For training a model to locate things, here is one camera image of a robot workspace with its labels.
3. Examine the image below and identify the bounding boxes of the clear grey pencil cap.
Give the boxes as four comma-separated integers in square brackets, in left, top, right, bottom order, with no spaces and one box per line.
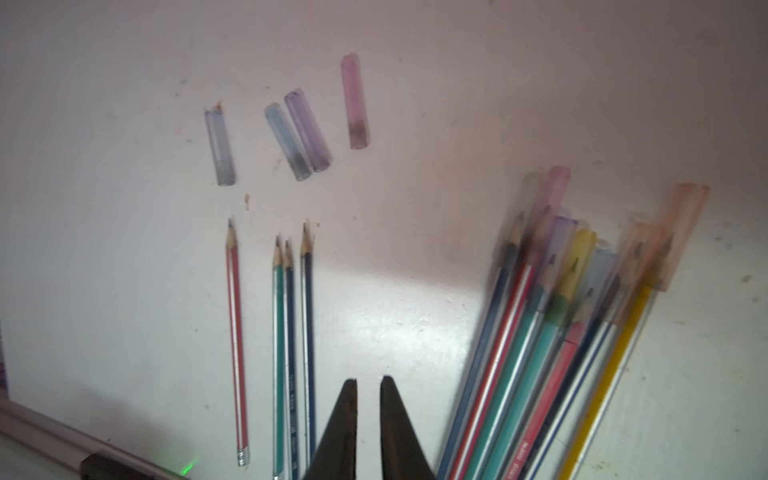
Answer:
[204,104,236,186]

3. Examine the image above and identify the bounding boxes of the red pencil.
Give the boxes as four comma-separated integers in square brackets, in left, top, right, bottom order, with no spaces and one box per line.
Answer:
[225,218,250,468]

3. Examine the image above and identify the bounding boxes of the purple transparent pencil cap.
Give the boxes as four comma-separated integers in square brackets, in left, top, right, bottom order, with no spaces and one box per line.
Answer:
[284,89,332,172]

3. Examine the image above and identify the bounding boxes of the blue transparent pencil cap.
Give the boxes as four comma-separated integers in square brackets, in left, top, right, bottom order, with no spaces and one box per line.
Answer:
[264,103,311,182]

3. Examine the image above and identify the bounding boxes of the yellow pencil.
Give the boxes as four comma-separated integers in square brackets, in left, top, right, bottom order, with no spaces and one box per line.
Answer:
[556,183,711,479]

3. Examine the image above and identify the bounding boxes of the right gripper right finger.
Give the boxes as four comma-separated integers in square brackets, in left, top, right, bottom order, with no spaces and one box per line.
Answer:
[380,376,436,480]

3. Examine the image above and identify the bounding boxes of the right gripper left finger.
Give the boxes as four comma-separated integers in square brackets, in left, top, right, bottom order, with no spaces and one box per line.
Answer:
[304,379,358,480]

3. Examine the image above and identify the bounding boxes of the pink transparent pencil cap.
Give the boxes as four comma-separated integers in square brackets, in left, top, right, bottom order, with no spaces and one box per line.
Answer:
[341,53,370,150]

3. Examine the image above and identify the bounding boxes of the bundle of coloured pencils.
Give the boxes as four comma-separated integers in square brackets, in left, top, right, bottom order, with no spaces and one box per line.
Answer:
[435,165,661,480]

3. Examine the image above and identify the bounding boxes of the green pencil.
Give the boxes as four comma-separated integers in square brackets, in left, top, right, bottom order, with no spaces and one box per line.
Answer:
[272,236,285,479]

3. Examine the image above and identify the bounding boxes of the dark blue pencil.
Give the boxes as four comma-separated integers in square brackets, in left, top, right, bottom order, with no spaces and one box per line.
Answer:
[283,240,300,479]
[300,222,317,466]

